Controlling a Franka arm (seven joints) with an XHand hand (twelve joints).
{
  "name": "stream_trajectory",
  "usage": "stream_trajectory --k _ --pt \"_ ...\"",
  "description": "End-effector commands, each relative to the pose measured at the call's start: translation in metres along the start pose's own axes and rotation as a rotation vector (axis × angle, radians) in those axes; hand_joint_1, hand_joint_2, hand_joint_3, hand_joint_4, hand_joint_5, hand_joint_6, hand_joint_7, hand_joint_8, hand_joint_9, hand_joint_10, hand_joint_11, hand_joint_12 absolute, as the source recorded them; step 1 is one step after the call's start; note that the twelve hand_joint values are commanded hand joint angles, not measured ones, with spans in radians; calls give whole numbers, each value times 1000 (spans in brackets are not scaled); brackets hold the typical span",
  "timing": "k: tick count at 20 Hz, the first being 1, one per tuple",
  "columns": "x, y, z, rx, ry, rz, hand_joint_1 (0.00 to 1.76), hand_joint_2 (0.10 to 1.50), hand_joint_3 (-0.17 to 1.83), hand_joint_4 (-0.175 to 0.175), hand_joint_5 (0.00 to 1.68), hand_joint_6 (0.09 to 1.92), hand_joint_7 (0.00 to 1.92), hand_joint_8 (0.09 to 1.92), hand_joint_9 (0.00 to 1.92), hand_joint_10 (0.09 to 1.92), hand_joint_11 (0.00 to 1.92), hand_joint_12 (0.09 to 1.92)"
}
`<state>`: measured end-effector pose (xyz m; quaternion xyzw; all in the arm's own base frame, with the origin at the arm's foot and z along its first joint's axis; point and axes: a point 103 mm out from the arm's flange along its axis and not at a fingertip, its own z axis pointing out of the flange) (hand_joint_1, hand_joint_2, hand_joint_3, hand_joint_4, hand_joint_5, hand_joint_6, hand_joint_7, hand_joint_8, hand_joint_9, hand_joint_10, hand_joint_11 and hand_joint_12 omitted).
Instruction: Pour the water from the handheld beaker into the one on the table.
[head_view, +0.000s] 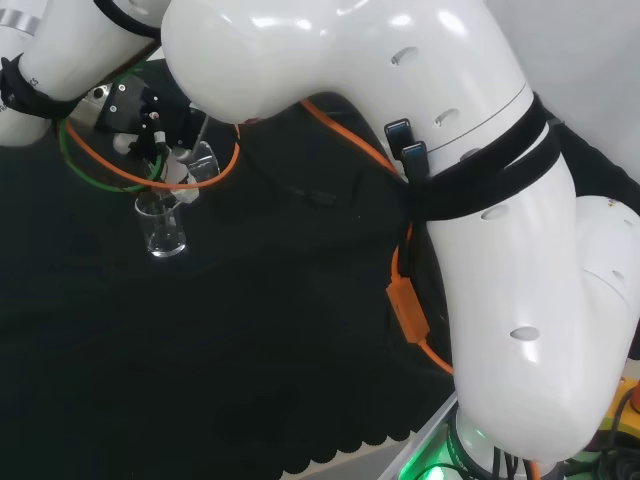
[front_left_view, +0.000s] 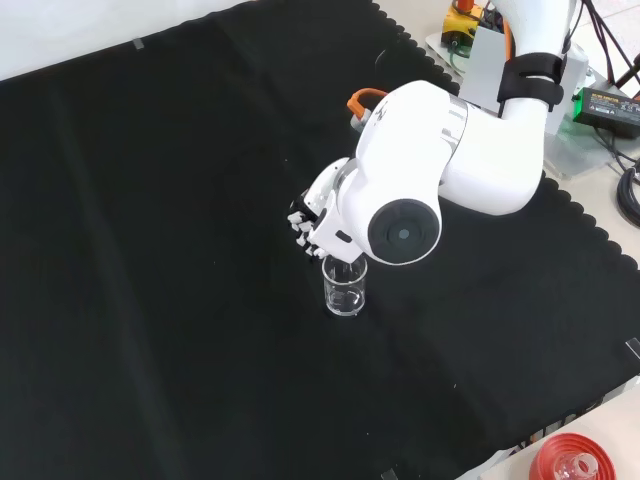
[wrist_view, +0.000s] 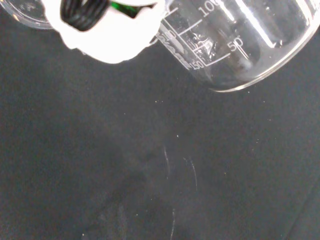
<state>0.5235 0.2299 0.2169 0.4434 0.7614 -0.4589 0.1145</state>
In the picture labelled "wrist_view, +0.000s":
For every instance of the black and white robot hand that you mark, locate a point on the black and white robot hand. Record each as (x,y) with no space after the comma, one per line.
(112,42)

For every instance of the black bench cloth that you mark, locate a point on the black bench cloth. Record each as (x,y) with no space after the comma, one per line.
(100,150)

